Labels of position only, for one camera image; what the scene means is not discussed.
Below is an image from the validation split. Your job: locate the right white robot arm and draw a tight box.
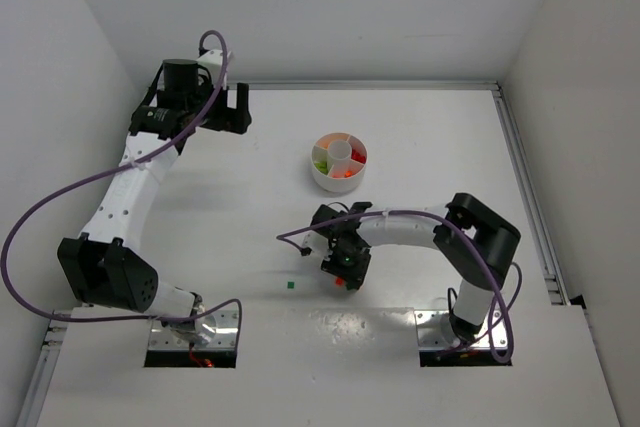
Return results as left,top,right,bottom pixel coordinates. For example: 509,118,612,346
310,193,521,343

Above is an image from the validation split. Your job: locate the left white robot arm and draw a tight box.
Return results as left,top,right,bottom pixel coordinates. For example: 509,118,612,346
57,59,252,324

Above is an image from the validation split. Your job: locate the white divided round container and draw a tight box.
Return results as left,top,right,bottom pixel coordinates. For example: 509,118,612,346
310,132,368,194

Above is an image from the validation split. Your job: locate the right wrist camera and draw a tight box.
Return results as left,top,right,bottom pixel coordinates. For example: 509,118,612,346
301,231,328,258

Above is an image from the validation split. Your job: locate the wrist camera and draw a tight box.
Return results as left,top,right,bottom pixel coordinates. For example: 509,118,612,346
196,49,233,89
301,231,328,258

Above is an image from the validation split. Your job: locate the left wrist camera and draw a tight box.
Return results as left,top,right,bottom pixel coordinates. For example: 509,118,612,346
196,49,233,89

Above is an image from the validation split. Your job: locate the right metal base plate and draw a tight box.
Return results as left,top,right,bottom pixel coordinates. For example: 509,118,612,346
414,310,509,352

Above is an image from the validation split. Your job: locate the metal base plate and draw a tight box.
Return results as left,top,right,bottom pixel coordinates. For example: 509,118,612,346
414,310,509,352
148,310,239,352

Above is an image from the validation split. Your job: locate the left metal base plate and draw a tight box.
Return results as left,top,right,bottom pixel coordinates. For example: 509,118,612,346
148,310,239,352

